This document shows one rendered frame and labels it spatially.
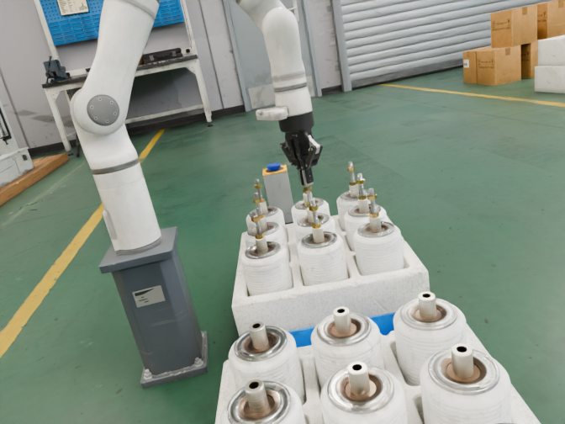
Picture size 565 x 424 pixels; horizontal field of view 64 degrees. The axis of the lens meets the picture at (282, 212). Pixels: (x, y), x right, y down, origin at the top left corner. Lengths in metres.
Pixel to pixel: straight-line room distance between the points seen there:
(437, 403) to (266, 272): 0.46
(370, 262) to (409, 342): 0.31
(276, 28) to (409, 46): 5.42
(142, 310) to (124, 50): 0.51
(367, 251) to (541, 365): 0.38
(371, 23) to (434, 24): 0.83
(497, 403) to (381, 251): 0.43
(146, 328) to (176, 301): 0.08
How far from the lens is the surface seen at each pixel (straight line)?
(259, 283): 0.92
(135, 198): 0.93
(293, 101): 0.94
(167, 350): 1.04
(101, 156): 0.92
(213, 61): 5.85
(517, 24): 4.60
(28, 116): 6.27
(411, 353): 0.66
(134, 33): 0.92
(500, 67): 4.54
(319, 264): 0.90
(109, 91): 0.89
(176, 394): 1.04
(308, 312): 0.92
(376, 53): 6.14
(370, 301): 0.92
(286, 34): 0.92
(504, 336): 1.06
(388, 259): 0.92
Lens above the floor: 0.62
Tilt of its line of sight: 19 degrees down
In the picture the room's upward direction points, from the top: 11 degrees counter-clockwise
